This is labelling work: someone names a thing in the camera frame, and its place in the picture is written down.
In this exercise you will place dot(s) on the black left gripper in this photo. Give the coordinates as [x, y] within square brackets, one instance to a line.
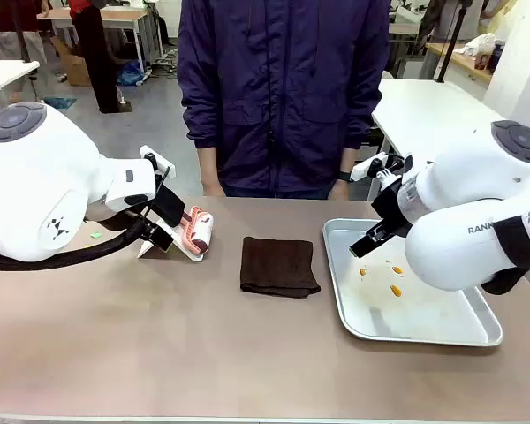
[168, 206]

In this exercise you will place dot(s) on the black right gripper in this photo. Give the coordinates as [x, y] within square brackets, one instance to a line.
[393, 209]

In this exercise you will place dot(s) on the dark brown cloth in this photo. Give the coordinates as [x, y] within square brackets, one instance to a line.
[278, 269]

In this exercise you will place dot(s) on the person's right forearm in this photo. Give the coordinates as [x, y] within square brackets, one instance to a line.
[207, 165]

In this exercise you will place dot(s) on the person's left forearm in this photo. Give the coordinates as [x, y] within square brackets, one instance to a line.
[349, 161]

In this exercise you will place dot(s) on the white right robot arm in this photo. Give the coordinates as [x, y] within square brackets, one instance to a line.
[459, 199]

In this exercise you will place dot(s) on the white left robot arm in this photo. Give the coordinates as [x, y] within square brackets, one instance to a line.
[40, 176]

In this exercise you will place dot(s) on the person's left hand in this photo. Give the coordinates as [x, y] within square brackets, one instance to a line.
[341, 191]

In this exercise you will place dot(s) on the person's right hand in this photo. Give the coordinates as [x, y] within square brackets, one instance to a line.
[213, 191]

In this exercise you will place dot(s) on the white paper towel roll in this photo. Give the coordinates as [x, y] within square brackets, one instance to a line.
[190, 258]

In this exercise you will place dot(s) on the black wristwatch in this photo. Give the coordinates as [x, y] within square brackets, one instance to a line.
[345, 177]

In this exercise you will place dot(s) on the silver metal tray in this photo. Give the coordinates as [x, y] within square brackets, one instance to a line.
[402, 318]

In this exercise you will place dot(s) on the large white table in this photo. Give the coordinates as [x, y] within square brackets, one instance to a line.
[424, 115]

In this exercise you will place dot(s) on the blue plastic bag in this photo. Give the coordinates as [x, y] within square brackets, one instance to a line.
[130, 74]

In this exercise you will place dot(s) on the teal floor mat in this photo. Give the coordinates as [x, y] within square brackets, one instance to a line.
[61, 103]

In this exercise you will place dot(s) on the person in navy jacket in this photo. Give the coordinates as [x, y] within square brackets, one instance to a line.
[282, 88]

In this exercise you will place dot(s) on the bystander in black trousers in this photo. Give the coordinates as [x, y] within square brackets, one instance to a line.
[99, 57]

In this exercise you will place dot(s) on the brown cardboard box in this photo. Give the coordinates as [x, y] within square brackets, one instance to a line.
[77, 66]

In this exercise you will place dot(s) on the wooden side table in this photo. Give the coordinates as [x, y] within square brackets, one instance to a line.
[459, 62]

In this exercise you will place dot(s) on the black tripod pole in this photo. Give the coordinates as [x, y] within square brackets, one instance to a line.
[23, 35]
[451, 44]

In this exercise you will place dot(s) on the white plastic bag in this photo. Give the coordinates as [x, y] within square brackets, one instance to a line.
[477, 44]

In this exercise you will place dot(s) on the dark brown bottle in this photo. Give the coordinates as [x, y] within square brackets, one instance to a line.
[497, 55]

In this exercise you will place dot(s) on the beige-top grey-leg table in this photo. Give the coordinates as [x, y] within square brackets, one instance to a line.
[115, 15]

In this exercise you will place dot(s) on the bystander in olive jacket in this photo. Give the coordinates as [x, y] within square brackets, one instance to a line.
[441, 17]

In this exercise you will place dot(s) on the small white table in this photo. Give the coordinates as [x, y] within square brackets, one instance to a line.
[4, 73]

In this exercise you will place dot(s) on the bystander in light trousers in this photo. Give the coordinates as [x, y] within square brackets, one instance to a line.
[22, 26]

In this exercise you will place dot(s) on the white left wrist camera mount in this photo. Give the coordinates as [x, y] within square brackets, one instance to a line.
[161, 165]

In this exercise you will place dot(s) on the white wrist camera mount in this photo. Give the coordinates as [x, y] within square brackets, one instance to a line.
[362, 170]
[161, 165]

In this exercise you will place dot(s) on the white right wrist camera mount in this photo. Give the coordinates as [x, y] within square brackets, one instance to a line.
[362, 170]

